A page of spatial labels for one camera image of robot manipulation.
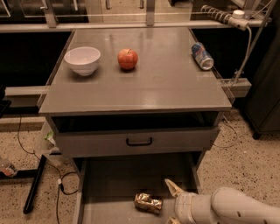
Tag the black drawer handle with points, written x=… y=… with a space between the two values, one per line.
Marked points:
x=134 y=143

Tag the grey metal rail shelf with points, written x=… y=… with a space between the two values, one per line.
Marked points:
x=193 y=24

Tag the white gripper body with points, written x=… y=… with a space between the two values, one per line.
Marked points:
x=183 y=205

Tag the open middle drawer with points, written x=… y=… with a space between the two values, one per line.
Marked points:
x=109 y=185

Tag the plastic bottle on floor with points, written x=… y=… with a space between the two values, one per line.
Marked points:
x=7 y=167

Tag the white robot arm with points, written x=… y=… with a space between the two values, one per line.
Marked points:
x=224 y=206

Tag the white ceramic bowl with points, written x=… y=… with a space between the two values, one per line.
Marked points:
x=83 y=60

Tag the red apple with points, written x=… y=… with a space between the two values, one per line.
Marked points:
x=127 y=58

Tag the blue soda can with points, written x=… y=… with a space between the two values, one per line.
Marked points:
x=202 y=57

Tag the closed top drawer front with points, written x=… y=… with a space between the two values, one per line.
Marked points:
x=105 y=143

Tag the white striped handle device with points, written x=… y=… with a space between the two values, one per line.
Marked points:
x=236 y=20

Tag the black floor bar stand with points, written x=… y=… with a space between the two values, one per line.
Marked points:
x=35 y=175

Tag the grey drawer cabinet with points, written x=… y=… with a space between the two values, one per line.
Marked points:
x=165 y=90

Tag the crushed orange gold can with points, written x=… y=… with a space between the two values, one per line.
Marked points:
x=148 y=202

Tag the clear plastic bag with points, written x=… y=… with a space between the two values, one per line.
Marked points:
x=45 y=144

